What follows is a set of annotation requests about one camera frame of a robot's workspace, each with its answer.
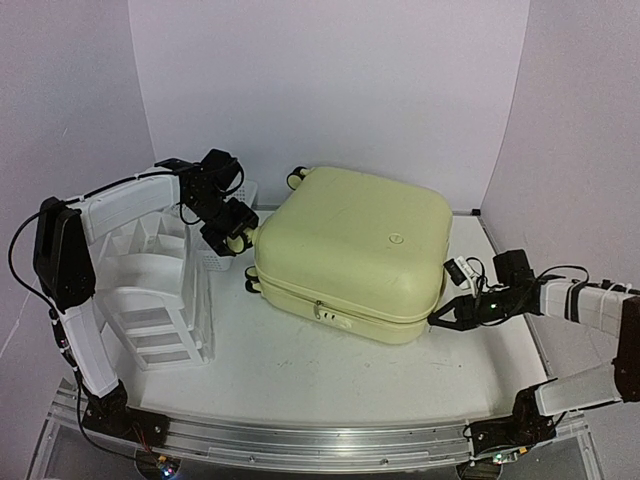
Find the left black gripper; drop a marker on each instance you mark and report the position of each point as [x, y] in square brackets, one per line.
[246, 218]

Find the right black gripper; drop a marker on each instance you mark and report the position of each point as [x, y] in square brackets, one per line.
[465, 317]

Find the pale yellow hard-shell suitcase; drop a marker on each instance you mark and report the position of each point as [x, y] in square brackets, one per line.
[354, 251]

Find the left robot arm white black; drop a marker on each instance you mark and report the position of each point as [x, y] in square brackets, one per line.
[67, 228]

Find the white perforated plastic basket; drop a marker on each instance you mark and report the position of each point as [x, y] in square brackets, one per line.
[215, 262]

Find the white plastic drawer organizer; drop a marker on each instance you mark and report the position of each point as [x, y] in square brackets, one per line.
[154, 295]

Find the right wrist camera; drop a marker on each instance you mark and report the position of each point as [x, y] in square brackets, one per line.
[462, 274]

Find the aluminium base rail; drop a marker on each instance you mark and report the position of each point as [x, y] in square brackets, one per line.
[358, 449]

